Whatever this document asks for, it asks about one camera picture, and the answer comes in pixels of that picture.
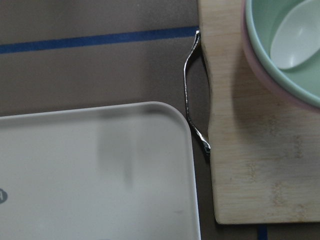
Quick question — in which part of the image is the beige rabbit tray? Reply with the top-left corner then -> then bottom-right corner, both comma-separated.
0,101 -> 201,240

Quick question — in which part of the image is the pink bowl under green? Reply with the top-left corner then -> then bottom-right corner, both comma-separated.
240,0 -> 320,112

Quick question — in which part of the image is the bamboo cutting board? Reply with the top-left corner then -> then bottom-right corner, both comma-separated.
198,0 -> 320,225

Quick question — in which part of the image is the horizontal blue tape line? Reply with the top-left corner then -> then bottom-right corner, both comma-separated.
0,26 -> 199,54

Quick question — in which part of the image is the white plastic spoon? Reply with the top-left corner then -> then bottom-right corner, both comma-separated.
270,0 -> 320,70

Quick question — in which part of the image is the metal cutting board handle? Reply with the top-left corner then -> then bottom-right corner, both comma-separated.
183,29 -> 211,156

